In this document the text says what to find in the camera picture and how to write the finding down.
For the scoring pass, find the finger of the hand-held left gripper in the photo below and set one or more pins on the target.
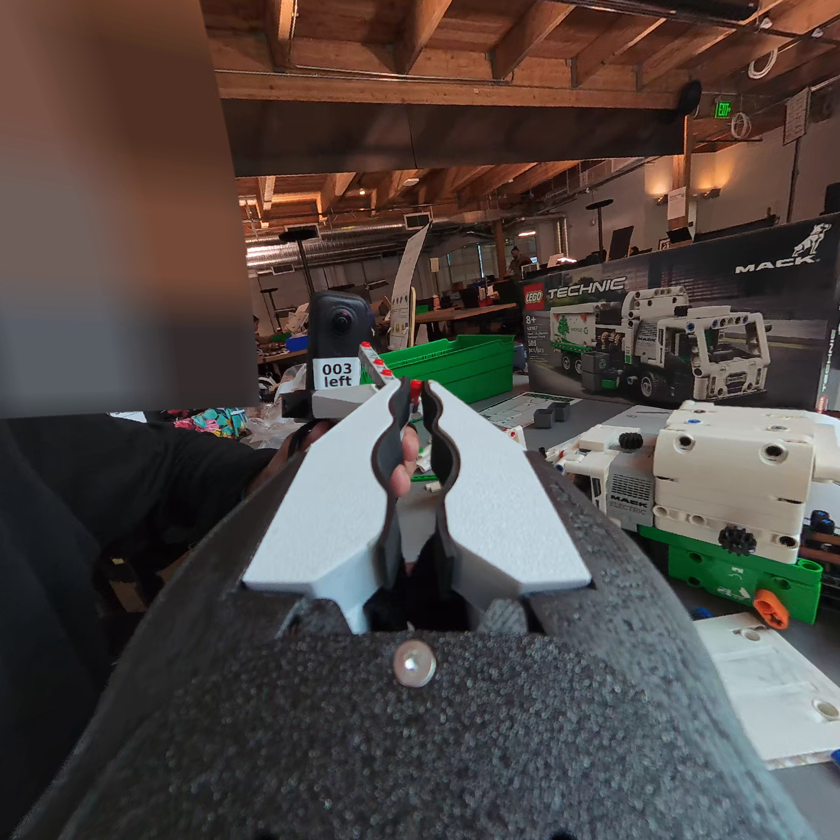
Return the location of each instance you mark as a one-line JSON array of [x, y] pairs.
[[338, 401]]

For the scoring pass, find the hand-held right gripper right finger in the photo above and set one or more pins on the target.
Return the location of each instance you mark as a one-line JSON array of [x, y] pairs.
[[499, 512]]

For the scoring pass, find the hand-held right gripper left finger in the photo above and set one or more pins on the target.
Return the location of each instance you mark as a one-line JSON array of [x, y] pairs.
[[315, 525]]

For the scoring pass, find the grey lego beam red pins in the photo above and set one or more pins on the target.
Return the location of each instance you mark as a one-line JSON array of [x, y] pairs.
[[377, 364]]

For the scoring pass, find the white lego panel blue pins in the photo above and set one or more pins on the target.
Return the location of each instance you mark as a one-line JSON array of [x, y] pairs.
[[768, 689]]

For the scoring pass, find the dark grey lego bin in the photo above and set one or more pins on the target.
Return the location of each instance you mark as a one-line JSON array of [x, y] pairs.
[[561, 411], [543, 418]]

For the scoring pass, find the white green lego truck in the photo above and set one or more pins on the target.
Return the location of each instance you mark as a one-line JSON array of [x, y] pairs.
[[722, 472]]

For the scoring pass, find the lego set box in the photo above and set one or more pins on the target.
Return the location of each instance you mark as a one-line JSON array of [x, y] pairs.
[[689, 295]]

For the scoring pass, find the person's left hand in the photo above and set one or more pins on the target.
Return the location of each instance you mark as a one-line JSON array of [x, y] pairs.
[[403, 466]]

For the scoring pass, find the blue plastic bin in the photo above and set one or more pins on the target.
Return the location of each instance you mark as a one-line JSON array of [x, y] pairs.
[[296, 344]]

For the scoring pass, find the clear plastic bag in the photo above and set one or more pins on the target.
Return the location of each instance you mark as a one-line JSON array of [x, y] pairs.
[[269, 420]]

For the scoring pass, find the white standing banner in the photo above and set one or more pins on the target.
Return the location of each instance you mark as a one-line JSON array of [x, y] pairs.
[[407, 275]]

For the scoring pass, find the black floor lamp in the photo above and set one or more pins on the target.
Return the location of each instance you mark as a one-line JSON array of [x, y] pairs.
[[598, 205], [298, 233]]

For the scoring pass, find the green white sticker sheet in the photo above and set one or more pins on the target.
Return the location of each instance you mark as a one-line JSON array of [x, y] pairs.
[[512, 407]]

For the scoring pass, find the colourful floral cloth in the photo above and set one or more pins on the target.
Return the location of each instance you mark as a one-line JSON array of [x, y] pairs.
[[216, 417]]

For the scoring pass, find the green plastic bin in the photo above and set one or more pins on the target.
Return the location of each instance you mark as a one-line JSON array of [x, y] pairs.
[[459, 367]]

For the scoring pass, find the wooden table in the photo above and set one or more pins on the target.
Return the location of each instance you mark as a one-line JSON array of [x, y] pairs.
[[472, 312]]

